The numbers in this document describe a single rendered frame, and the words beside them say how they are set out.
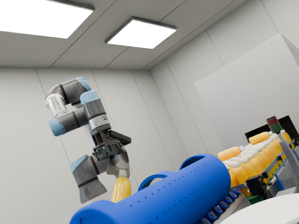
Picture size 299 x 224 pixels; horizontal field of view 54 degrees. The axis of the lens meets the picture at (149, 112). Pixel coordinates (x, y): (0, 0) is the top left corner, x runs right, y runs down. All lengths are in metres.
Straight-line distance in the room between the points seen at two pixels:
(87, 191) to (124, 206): 0.67
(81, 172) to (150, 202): 0.67
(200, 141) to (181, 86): 1.28
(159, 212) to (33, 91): 3.87
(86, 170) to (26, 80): 3.28
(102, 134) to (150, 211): 0.33
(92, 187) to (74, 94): 0.50
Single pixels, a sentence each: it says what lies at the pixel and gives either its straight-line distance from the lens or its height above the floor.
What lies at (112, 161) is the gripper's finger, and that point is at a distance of 1.16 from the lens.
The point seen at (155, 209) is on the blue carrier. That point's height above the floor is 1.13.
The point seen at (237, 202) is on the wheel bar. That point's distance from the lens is 1.66.
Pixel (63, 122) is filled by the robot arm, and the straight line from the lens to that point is 1.23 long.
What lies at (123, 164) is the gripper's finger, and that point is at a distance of 1.12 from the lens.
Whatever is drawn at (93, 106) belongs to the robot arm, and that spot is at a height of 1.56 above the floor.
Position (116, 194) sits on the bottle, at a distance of 1.08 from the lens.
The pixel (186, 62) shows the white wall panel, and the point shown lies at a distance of 6.48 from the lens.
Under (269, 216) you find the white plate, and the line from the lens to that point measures 0.84.
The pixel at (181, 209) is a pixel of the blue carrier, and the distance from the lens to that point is 1.15.
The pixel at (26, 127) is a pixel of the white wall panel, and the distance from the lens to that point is 4.38.
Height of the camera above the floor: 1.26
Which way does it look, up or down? 10 degrees up
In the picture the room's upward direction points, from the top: 23 degrees counter-clockwise
